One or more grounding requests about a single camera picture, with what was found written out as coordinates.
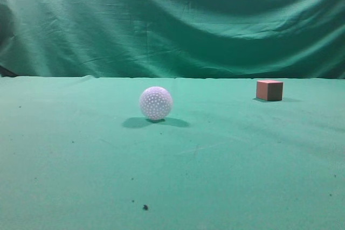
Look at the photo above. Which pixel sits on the green backdrop cloth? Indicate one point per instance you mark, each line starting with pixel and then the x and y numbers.
pixel 173 38

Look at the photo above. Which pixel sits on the green table cloth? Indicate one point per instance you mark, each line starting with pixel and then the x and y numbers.
pixel 77 153

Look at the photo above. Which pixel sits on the white dimpled golf ball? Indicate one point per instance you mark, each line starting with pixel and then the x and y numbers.
pixel 156 103

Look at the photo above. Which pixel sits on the pink cube block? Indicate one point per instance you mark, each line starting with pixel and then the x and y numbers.
pixel 269 90

